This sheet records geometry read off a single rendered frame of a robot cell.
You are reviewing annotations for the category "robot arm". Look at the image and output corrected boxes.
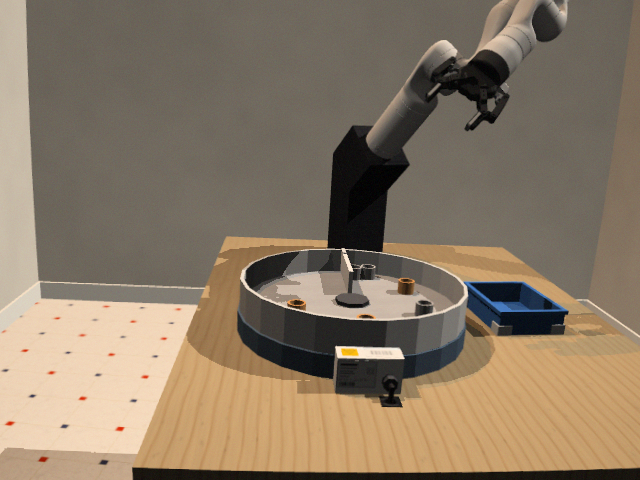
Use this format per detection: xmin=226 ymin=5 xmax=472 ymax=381
xmin=366 ymin=0 xmax=569 ymax=159

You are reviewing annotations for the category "blue crate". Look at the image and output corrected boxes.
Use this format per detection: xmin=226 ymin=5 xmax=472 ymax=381
xmin=463 ymin=282 xmax=569 ymax=336

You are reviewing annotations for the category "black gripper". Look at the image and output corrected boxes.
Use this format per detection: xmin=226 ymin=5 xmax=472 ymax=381
xmin=425 ymin=49 xmax=510 ymax=132

